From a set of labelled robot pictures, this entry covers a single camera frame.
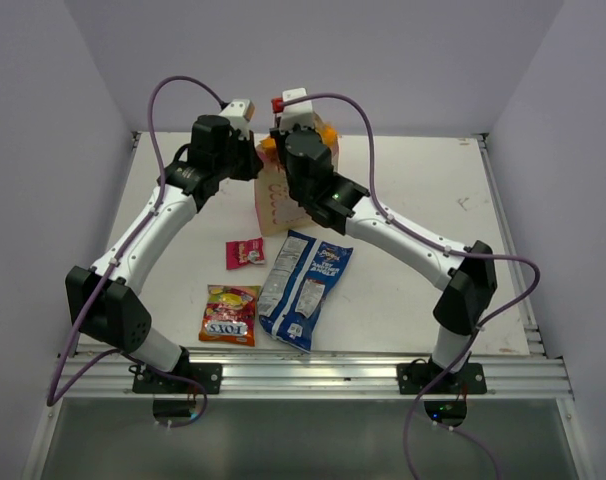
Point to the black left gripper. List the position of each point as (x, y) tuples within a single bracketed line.
[(252, 165)]

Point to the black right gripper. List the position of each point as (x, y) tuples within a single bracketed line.
[(280, 135)]

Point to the beige Cakes paper bag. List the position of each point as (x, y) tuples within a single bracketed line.
[(275, 210)]

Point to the orange mango candy bag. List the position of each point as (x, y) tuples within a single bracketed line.
[(328, 131)]

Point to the blue chips bag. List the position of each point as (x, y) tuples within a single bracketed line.
[(304, 273)]

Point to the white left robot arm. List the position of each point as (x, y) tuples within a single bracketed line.
[(104, 298)]

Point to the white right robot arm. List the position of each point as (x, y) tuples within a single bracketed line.
[(464, 275)]

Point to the Fox's fruit candy bag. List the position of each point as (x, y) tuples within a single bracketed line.
[(230, 314)]

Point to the small pink snack packet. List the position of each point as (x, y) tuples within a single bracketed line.
[(239, 254)]

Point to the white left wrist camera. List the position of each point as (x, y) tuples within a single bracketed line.
[(239, 113)]

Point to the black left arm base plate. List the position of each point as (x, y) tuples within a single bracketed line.
[(195, 378)]

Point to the aluminium table edge rail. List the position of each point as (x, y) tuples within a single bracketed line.
[(280, 374)]

